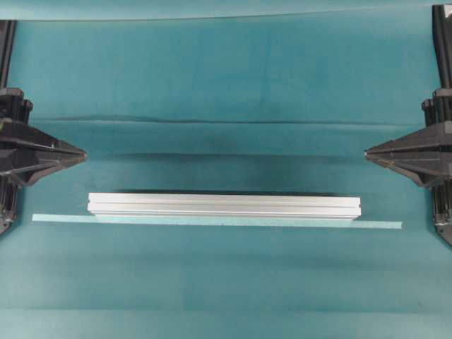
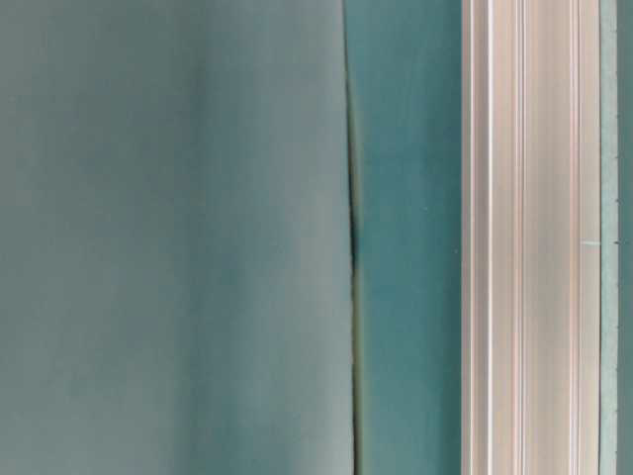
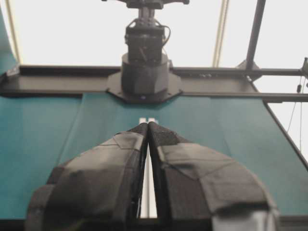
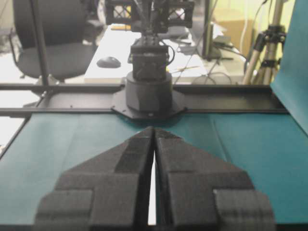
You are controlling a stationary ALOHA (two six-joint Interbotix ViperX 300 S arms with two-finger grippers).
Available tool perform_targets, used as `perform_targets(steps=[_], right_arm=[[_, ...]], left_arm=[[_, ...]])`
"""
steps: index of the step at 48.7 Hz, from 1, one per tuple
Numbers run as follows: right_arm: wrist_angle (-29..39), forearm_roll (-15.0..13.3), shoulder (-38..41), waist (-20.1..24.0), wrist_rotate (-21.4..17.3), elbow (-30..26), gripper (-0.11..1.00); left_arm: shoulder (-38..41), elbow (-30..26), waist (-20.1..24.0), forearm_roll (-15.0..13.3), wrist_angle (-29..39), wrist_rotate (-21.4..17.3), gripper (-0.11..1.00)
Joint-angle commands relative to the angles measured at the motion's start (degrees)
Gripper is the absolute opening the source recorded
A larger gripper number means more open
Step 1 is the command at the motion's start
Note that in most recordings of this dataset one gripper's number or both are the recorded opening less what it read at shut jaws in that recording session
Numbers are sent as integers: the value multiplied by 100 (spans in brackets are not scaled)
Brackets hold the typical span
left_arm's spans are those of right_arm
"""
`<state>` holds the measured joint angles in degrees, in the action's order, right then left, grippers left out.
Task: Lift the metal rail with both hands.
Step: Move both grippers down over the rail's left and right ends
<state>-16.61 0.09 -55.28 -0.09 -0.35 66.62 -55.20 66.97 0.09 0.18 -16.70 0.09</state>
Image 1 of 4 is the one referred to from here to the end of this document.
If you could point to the teal table cloth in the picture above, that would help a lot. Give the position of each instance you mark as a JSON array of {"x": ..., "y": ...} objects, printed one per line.
[{"x": 281, "y": 104}]

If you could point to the light green tape strip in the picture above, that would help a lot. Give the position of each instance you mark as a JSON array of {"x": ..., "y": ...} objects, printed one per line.
[{"x": 221, "y": 221}]

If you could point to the black frame post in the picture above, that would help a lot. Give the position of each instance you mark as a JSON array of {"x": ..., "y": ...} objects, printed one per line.
[
  {"x": 7, "y": 32},
  {"x": 441, "y": 32}
]

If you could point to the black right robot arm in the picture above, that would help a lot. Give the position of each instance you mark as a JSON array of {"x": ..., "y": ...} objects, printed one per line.
[{"x": 436, "y": 110}]

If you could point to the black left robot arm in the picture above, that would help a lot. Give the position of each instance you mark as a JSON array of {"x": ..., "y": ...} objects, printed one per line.
[{"x": 14, "y": 107}]

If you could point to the silver aluminium extrusion rail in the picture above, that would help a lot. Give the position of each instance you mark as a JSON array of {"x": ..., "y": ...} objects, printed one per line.
[{"x": 224, "y": 205}]

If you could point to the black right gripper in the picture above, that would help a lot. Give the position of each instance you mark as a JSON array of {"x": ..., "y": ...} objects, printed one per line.
[{"x": 425, "y": 155}]

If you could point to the black left frame post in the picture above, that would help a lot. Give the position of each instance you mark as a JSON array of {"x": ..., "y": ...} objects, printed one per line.
[{"x": 7, "y": 32}]

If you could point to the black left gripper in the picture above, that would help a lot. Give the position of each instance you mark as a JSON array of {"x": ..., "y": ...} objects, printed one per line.
[{"x": 24, "y": 151}]

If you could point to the black right frame post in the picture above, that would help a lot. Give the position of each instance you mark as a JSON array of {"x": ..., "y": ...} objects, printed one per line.
[{"x": 441, "y": 32}]

